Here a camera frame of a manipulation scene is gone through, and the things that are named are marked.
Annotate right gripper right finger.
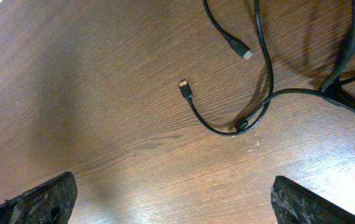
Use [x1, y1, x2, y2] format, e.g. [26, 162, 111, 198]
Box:
[270, 175, 355, 224]

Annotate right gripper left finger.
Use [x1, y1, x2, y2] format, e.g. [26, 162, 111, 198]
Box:
[0, 172, 77, 224]

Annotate black USB cable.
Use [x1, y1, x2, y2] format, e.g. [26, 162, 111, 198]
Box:
[233, 88, 355, 132]
[177, 0, 275, 137]
[201, 0, 253, 60]

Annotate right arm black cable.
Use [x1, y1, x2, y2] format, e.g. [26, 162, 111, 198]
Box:
[319, 0, 355, 126]

